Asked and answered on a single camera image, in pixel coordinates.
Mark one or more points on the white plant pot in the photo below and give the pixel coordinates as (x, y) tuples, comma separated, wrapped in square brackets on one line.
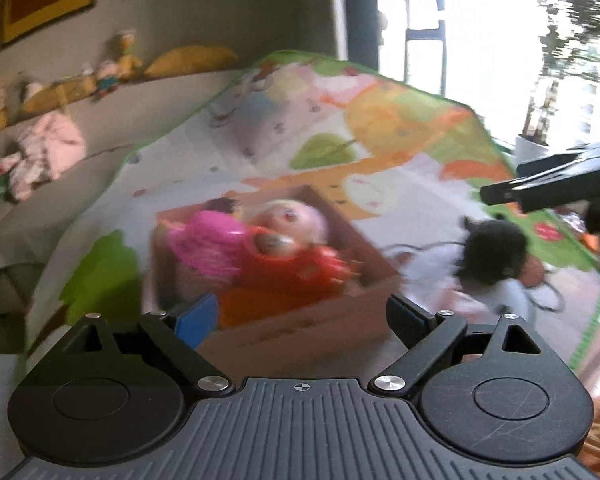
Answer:
[(530, 150)]

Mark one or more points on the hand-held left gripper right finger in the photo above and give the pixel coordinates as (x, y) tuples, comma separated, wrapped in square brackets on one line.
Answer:
[(405, 316)]

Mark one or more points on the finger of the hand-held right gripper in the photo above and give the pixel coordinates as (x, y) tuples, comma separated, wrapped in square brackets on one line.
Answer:
[(540, 195), (570, 156)]

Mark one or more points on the large yellow pillow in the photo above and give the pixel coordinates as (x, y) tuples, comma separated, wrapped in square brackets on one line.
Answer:
[(190, 60)]

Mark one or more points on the colourful cartoon play mat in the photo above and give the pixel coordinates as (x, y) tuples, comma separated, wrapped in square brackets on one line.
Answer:
[(305, 125)]

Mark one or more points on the black plush toy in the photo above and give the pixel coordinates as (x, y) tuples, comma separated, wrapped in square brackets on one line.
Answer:
[(490, 250)]

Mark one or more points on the pink quilted jacket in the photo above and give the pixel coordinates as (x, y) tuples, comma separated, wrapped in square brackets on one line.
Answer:
[(50, 152)]

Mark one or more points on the green potted plant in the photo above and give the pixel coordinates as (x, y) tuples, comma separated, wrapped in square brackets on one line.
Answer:
[(570, 50)]

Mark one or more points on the orange plastic shell half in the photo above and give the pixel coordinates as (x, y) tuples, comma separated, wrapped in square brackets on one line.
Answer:
[(260, 310)]

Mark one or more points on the small plush doll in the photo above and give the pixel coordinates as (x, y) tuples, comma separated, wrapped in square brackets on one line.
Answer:
[(106, 79)]

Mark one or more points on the orange plush toy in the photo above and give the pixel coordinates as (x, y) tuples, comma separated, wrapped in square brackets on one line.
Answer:
[(280, 272)]

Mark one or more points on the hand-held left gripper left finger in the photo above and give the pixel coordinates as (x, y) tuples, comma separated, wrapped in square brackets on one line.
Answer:
[(195, 324)]

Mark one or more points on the yellow duck plush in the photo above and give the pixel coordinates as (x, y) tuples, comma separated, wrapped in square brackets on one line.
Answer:
[(127, 57)]

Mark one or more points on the pink cardboard box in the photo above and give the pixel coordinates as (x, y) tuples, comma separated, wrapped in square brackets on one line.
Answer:
[(300, 332)]

